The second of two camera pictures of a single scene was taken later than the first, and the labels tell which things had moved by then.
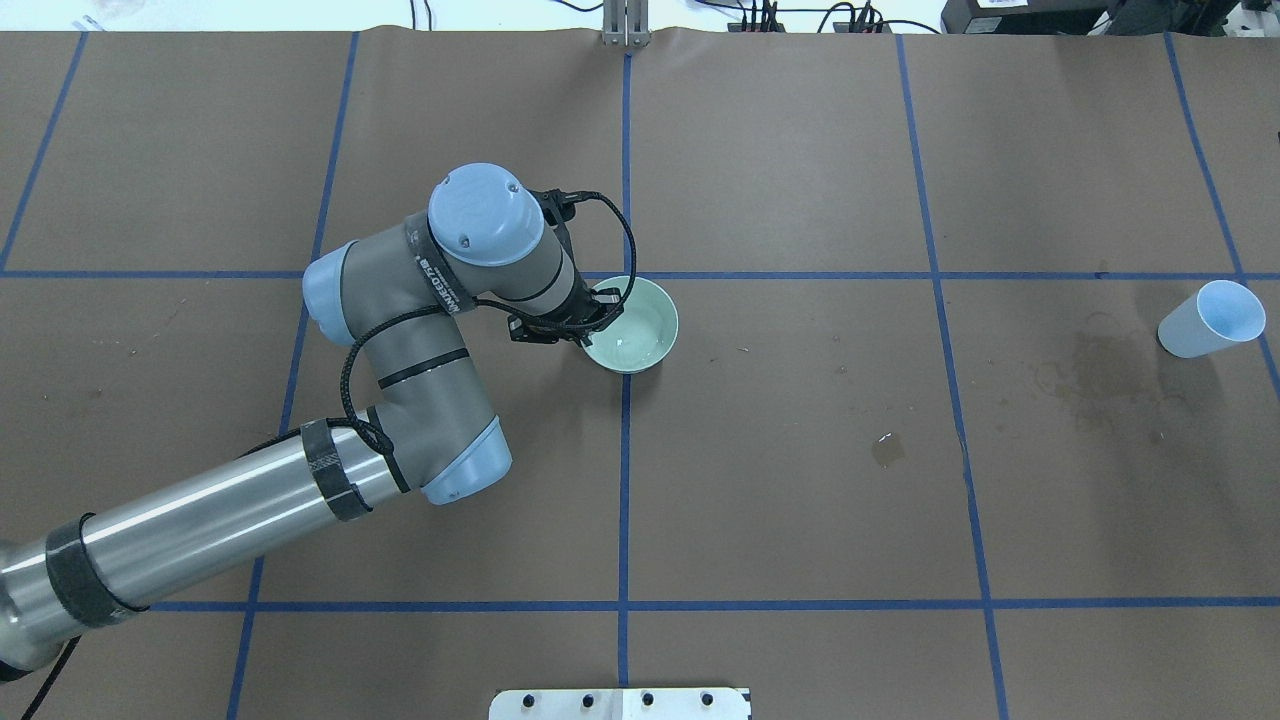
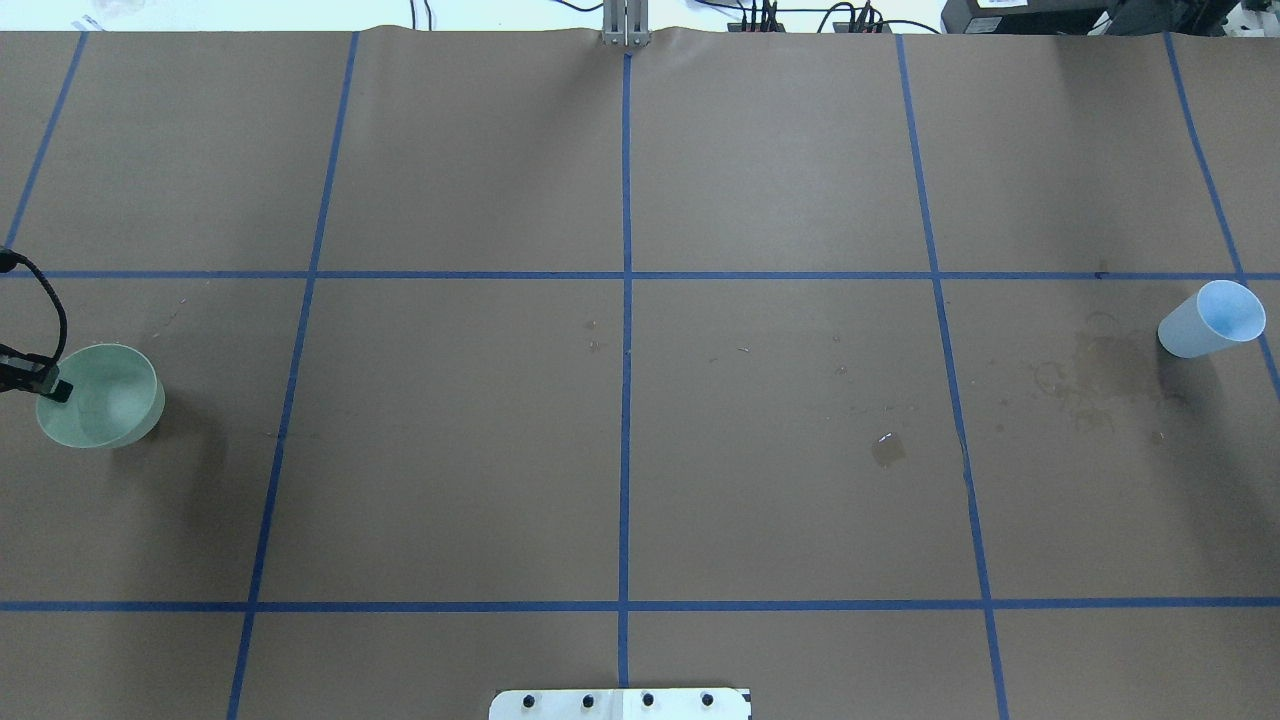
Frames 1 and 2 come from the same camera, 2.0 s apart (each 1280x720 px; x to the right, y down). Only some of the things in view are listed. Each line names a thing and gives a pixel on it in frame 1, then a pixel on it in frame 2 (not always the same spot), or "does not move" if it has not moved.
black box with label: [1024, 16] does not move
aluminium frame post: [626, 23] does not move
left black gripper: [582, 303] to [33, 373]
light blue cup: [1221, 313] does not move
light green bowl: [640, 337] to [117, 398]
